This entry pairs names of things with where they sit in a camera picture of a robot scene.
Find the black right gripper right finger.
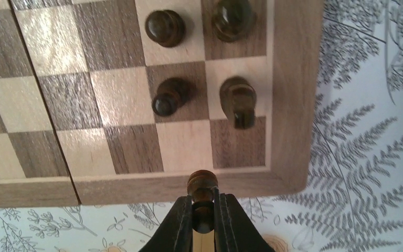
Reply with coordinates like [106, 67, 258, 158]
[214, 188, 274, 252]

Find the dark chess piece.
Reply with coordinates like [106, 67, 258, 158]
[219, 76, 257, 130]
[211, 0, 256, 43]

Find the wooden chessboard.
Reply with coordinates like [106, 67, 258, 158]
[0, 1, 324, 207]

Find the floral table mat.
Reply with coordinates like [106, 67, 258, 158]
[0, 1, 403, 251]

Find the dark pawn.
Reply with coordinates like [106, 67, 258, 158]
[152, 77, 194, 117]
[187, 170, 218, 234]
[144, 9, 186, 48]

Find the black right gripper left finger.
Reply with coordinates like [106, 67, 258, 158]
[140, 196, 193, 252]

